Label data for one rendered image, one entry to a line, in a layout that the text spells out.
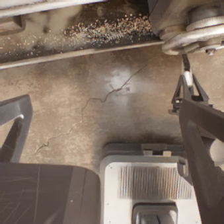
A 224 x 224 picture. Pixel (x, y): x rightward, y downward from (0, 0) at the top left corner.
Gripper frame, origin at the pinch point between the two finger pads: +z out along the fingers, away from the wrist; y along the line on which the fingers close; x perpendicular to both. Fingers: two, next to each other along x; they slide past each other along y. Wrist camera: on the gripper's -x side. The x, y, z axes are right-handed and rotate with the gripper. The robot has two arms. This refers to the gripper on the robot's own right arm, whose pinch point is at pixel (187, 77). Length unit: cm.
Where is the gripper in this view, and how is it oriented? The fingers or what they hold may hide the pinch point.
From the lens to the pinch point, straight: 55.6
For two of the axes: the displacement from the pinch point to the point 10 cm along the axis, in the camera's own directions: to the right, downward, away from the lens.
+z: -1.4, -9.8, -1.0
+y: -9.5, 1.7, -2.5
